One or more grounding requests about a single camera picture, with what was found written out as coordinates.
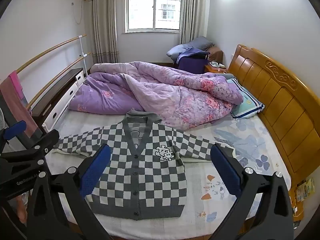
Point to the pink towel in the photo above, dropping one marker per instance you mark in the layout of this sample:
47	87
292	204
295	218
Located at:
15	103

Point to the light blue striped pillow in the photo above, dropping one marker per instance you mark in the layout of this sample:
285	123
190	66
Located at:
250	105

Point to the purple floral quilt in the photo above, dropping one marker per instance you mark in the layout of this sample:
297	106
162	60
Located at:
182	100

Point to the left grey striped curtain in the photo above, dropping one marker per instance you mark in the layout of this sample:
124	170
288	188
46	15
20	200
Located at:
102	30

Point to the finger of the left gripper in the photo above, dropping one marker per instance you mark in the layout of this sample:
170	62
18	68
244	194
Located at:
37	142
14	130

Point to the right grey striped curtain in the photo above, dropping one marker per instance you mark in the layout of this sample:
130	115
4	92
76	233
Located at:
192	20

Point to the pile of blue bedding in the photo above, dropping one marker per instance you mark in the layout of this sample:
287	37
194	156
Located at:
192	56

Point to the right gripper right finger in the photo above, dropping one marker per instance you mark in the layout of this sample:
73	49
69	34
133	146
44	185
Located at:
274	216

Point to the wooden nightstand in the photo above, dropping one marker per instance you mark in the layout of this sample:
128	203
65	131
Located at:
215	67

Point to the yellow packet on floor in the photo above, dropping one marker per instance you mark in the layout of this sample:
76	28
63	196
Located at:
304	190

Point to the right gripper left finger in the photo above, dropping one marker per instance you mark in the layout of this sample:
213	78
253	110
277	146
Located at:
46	217

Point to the wooden headboard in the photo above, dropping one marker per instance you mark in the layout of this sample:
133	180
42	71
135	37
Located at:
291	113

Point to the white dark-topped cabinet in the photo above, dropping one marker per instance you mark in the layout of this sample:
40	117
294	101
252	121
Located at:
52	105

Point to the window with white frame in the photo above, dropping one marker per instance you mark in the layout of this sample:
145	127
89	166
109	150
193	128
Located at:
145	16

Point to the grey striped curtain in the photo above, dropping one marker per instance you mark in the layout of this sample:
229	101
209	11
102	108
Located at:
102	30
192	20

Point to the lower wooden wall rail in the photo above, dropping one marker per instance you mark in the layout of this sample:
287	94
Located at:
56	77

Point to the grey white checkered cardigan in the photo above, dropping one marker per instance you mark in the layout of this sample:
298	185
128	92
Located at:
145	178

